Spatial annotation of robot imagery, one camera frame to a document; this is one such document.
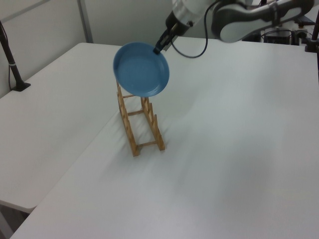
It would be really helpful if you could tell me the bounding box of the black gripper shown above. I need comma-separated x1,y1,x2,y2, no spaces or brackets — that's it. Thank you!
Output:
152,10,180,55

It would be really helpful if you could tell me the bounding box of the blue round plate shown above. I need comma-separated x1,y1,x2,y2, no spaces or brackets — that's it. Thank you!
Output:
113,41,171,98

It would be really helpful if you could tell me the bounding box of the black clamp pole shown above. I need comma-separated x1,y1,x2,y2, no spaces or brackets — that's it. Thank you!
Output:
304,0,319,53

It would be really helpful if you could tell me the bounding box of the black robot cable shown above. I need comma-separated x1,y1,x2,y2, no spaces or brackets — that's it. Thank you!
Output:
171,0,221,59

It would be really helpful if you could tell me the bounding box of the wooden plate rack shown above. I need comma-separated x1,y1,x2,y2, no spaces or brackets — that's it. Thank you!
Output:
116,80,166,158

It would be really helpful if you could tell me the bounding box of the grey wall post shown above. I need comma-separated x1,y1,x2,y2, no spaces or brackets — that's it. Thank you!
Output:
76,0,94,44

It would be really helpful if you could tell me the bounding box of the black equipment box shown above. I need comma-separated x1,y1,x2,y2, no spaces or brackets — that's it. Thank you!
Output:
261,27,294,45

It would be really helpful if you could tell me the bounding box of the black pole with white tape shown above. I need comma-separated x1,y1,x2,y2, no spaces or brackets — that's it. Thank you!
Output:
0,19,32,92

